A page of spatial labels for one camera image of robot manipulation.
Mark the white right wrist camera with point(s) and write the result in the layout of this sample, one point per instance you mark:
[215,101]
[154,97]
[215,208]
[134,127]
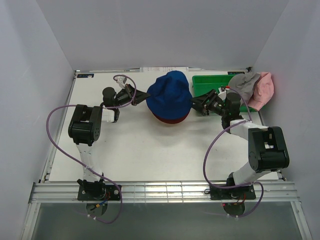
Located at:
[222,91]

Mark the grey bucket hat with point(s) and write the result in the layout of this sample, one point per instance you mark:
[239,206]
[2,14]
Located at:
[244,84]

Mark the blue bucket hat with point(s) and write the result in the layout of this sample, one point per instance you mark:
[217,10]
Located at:
[170,96]

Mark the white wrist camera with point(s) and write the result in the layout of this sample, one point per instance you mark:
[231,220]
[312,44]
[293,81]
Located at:
[121,80]
[222,91]

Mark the pink bucket hat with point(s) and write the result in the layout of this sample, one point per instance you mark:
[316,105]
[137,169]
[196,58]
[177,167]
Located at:
[263,91]

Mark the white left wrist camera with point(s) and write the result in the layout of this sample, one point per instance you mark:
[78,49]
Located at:
[121,80]

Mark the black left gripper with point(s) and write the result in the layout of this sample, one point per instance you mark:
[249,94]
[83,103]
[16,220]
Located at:
[139,97]

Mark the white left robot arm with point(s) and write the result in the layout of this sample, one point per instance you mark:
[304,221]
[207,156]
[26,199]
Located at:
[85,129]

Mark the aluminium front rail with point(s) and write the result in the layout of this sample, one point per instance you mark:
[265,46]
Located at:
[161,192]

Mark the dark red bucket hat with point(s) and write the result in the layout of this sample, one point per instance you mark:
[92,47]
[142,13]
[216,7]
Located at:
[171,121]

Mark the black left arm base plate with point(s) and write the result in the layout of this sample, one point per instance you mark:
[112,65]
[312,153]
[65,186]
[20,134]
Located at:
[112,191]

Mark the green plastic tray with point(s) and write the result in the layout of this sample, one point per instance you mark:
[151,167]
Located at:
[203,84]

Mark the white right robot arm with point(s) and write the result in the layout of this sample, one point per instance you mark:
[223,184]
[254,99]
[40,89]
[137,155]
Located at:
[267,149]

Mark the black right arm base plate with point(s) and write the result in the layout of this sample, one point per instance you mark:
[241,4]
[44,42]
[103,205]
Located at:
[234,193]

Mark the paper sheets at back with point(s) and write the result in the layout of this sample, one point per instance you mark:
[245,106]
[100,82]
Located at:
[163,69]

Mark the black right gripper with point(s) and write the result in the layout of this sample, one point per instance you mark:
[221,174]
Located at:
[200,101]

